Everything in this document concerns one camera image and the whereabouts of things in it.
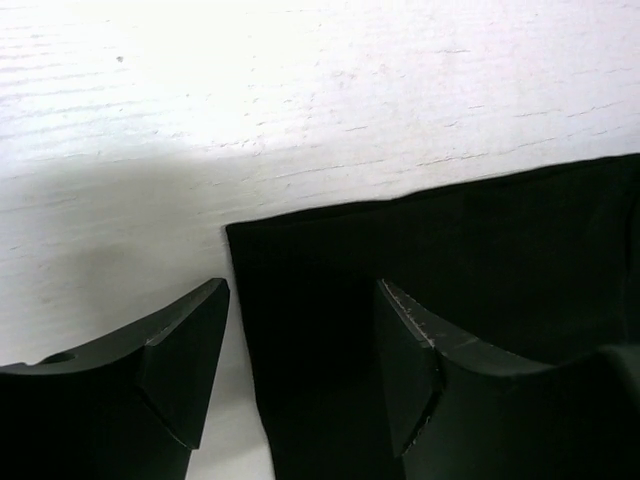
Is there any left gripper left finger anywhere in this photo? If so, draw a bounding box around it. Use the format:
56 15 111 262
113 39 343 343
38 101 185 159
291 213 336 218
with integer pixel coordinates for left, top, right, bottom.
1 279 230 479

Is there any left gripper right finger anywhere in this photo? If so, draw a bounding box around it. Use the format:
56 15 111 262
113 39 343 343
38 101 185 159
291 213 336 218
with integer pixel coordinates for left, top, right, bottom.
374 280 639 479

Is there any black skirt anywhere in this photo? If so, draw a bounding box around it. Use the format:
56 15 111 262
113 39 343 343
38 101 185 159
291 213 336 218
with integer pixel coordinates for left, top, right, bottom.
226 154 639 479

